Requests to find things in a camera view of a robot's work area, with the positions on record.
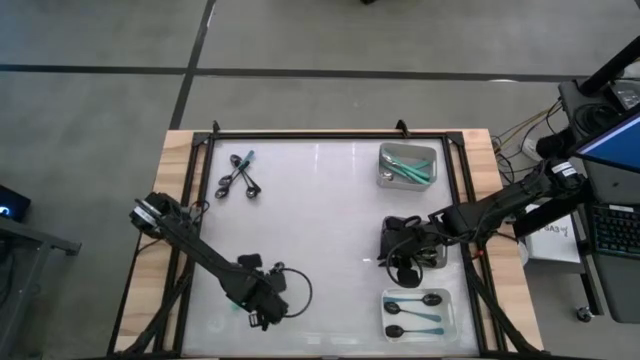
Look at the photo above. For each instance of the grey side table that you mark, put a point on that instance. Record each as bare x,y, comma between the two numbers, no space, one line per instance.
30,235

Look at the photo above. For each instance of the black keyboard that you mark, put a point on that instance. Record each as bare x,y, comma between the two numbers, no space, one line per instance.
617,230

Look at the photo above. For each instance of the dark grey plastic bin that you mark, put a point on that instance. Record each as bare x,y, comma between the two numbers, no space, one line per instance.
441,263

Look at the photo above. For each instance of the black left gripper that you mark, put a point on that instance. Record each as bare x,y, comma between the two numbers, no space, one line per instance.
260,295

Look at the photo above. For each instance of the small black labelled box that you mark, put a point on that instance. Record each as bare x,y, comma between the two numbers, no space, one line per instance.
627,95

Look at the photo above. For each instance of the black aluminium table frame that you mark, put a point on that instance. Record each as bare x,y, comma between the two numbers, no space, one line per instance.
325,135

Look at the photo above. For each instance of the white paper box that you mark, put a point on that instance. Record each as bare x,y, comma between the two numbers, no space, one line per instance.
550,245

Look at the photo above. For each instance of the black slanted pole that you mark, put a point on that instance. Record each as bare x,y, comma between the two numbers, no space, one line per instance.
610,67

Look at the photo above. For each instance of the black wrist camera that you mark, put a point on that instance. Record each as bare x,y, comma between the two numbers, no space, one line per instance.
277,280
409,279

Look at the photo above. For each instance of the monitor with blue screen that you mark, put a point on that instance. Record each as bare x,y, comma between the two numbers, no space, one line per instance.
615,145

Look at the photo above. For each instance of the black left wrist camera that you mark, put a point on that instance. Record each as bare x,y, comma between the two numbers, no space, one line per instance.
277,280

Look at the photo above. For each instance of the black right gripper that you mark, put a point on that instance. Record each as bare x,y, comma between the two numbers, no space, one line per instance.
410,240

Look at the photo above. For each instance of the cart caster wheel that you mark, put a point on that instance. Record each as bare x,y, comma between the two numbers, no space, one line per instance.
584,314

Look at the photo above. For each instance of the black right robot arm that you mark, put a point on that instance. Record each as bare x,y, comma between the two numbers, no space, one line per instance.
500,205

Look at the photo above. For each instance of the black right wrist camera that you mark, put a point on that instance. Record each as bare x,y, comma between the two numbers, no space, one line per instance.
409,279

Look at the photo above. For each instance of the black device with blue light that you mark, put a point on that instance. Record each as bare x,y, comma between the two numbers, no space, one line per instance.
12,205

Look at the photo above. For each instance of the white plastic bin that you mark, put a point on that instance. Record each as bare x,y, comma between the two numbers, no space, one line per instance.
447,312

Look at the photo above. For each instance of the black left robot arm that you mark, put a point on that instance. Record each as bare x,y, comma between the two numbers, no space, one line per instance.
200,250

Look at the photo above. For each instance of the dark grey equipment cart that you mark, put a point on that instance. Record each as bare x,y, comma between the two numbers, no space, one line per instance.
620,290

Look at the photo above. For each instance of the light grey plastic bin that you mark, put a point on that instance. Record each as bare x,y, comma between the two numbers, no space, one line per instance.
400,186

